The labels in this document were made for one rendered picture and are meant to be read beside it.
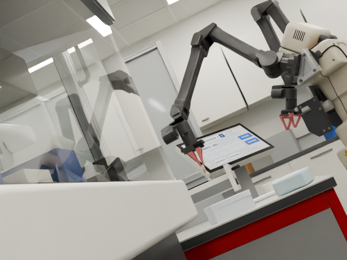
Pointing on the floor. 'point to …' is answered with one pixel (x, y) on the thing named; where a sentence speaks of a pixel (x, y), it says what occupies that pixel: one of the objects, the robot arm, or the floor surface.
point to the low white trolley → (277, 229)
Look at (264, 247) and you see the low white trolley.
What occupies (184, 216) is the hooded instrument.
